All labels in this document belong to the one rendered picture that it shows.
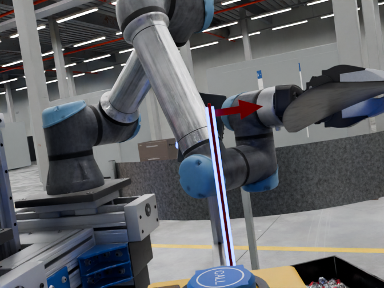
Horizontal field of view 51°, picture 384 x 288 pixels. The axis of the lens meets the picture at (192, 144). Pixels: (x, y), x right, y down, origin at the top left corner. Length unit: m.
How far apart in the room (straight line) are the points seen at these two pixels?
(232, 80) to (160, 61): 6.34
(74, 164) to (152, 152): 6.44
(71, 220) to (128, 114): 0.31
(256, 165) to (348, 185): 1.87
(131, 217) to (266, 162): 0.39
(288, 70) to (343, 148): 4.35
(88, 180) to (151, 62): 0.43
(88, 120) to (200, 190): 0.51
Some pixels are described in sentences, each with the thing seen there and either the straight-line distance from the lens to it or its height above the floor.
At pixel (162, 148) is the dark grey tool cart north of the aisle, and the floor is 0.75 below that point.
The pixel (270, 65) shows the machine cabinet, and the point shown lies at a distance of 6.88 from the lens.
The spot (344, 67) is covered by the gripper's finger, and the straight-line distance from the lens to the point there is 0.64.
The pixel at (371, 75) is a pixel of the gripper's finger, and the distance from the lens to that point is 0.62.
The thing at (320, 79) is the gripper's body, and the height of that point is 1.21.
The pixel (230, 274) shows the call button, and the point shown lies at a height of 1.08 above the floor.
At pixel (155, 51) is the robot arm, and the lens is 0.76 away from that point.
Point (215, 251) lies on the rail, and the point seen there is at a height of 0.86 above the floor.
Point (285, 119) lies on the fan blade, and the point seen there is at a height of 1.16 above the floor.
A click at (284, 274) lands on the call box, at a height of 1.07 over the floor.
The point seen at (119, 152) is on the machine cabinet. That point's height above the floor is 0.64.
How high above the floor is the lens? 1.17
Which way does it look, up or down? 3 degrees down
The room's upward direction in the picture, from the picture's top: 8 degrees counter-clockwise
